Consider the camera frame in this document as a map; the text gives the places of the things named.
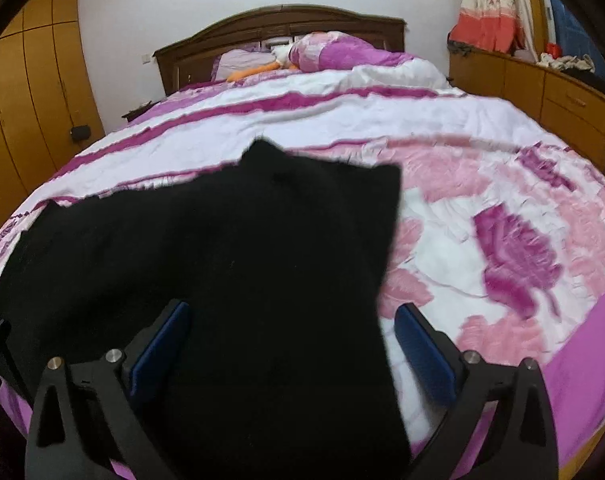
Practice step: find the cream and red curtain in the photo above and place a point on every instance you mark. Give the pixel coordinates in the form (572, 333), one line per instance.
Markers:
(487, 10)

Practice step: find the dark wooden headboard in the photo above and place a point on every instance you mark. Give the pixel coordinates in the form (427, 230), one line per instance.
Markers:
(282, 22)

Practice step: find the purple bed sheet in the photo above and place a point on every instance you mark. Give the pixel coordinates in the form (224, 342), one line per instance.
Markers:
(582, 375)

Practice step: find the blue curtain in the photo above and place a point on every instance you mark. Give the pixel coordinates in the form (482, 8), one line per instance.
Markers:
(570, 25)

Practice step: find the black garment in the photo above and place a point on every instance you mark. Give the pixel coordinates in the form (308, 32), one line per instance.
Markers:
(257, 260)

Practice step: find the dark wooden nightstand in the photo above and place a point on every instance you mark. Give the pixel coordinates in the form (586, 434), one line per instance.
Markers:
(138, 111)

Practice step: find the cream clothes pile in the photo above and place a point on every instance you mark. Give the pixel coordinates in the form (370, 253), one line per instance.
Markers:
(567, 62)

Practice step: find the red item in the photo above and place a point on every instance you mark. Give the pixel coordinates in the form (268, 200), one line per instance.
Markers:
(552, 49)

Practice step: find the pink floral blanket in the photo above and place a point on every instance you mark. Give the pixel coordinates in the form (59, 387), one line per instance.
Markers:
(482, 210)

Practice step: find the orange plush toy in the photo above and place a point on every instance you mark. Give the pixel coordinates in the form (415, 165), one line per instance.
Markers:
(247, 73)

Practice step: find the wooden wardrobe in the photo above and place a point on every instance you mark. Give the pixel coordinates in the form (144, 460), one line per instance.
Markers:
(27, 110)

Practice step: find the white plush toy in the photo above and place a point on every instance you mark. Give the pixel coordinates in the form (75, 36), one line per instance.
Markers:
(281, 54)

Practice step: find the wooden dresser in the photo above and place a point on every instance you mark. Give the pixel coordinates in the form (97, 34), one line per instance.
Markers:
(532, 85)

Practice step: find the black clothes pile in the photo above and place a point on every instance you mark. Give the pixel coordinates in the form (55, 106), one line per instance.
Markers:
(592, 80)

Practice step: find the dark cloth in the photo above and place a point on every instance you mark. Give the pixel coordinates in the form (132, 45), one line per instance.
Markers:
(460, 46)

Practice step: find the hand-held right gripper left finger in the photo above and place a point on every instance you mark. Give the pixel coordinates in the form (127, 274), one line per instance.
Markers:
(162, 347)

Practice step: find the purple floral pillow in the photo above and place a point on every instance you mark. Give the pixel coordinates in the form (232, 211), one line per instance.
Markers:
(332, 52)

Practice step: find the light purple pillow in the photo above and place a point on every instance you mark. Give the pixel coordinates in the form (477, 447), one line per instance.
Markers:
(240, 62)

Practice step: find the small black bag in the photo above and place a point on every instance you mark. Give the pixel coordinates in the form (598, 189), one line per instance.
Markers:
(80, 133)

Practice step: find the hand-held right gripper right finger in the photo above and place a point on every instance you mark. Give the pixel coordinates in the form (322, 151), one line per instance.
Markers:
(425, 355)

